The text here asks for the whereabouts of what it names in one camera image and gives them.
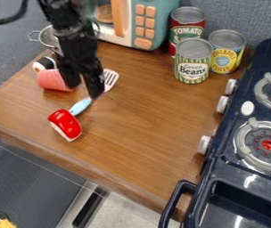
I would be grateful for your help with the red tomato can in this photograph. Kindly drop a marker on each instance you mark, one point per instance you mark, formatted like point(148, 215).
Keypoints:
point(185, 26)

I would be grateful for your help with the silver pot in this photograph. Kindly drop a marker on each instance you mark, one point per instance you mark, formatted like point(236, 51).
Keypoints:
point(48, 38)

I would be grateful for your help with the red toy sushi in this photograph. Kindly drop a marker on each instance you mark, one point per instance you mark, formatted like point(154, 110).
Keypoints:
point(65, 124)

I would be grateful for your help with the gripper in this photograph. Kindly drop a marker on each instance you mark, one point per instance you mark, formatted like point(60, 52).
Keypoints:
point(77, 50)

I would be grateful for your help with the green beans can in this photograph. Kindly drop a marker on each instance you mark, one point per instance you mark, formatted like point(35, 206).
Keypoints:
point(192, 63)

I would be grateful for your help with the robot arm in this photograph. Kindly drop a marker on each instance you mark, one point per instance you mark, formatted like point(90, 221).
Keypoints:
point(64, 13)

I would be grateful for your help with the yellow can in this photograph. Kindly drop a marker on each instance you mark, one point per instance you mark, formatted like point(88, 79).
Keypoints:
point(226, 53)

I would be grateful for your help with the toy stove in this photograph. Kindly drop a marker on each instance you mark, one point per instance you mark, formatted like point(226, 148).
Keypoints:
point(245, 148)

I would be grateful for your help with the pink toy sushi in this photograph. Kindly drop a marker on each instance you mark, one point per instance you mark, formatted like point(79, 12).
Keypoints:
point(50, 80)

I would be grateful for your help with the black and white toy sushi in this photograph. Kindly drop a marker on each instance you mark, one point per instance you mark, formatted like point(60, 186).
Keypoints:
point(44, 63)

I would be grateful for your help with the toy microwave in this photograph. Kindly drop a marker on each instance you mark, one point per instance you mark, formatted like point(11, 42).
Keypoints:
point(142, 20)

